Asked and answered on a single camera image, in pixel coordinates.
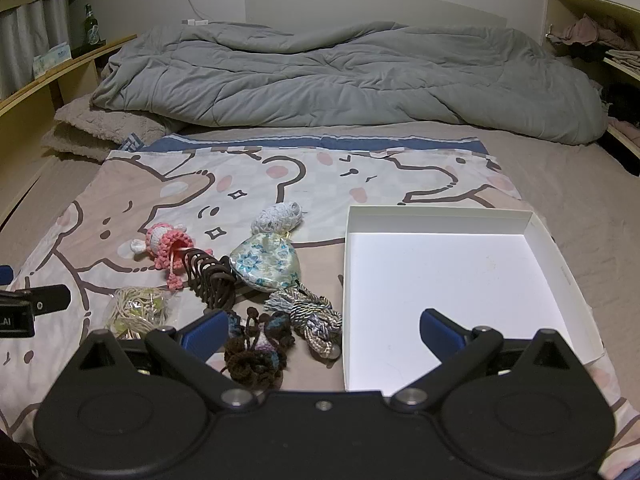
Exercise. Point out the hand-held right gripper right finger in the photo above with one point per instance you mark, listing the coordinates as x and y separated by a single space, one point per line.
437 332

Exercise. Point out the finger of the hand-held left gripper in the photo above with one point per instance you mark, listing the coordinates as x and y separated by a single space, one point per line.
5 275
50 297

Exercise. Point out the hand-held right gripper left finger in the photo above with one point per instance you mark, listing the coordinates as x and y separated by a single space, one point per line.
207 332

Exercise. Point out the brown hair claw clip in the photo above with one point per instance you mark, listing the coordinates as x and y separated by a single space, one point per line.
212 280

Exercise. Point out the white cardboard box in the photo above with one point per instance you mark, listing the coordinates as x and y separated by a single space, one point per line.
450 280

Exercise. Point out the floral brocade pouch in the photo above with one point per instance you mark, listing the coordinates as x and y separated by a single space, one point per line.
265 262

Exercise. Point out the pink crochet doll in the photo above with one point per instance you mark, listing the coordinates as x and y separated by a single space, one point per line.
167 247

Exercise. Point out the white grey crochet ball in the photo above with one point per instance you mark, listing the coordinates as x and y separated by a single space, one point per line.
277 217

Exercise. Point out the printed cartoon blanket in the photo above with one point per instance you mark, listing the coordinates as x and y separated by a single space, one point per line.
150 195

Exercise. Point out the wooden bedside shelf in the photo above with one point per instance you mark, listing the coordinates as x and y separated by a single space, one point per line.
30 125

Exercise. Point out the fluffy beige blanket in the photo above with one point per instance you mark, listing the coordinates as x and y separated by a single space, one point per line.
95 130

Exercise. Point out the tissue box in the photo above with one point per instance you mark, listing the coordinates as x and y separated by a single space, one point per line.
50 60

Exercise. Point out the grey curtain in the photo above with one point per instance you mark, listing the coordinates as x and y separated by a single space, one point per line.
30 40

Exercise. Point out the green glass bottle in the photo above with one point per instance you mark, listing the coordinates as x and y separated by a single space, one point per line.
90 25

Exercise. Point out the grey duvet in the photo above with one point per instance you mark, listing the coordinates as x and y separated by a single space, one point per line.
325 80

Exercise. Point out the folded pink cloth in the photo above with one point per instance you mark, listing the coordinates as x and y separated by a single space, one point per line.
629 132

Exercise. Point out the white power strip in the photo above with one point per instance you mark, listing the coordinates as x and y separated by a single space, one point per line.
196 22

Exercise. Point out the folded beige cloth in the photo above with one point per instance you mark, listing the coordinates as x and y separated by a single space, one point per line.
625 57

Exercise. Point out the pink clothes pile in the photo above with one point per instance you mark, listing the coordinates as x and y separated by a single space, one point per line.
585 32

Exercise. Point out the cream wardrobe shelf unit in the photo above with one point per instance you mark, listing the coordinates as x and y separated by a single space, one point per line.
557 10

